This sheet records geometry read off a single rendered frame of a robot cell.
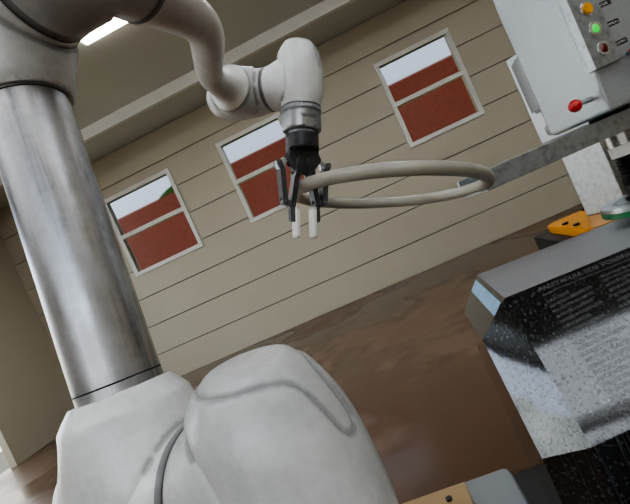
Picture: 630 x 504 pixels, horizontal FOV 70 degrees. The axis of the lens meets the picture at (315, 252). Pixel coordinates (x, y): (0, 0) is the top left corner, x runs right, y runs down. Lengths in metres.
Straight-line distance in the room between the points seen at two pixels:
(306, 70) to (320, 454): 0.82
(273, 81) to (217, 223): 6.72
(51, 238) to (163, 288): 7.61
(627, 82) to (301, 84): 0.81
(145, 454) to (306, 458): 0.19
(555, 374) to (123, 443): 0.85
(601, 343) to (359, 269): 6.39
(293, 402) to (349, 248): 6.96
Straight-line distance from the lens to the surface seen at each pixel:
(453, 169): 0.93
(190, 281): 7.96
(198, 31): 0.77
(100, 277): 0.56
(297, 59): 1.05
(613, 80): 1.38
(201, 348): 8.14
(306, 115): 1.01
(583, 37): 1.34
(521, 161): 1.23
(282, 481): 0.40
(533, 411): 1.12
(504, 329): 1.17
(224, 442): 0.41
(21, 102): 0.64
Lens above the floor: 1.19
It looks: 1 degrees down
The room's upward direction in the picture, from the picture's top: 24 degrees counter-clockwise
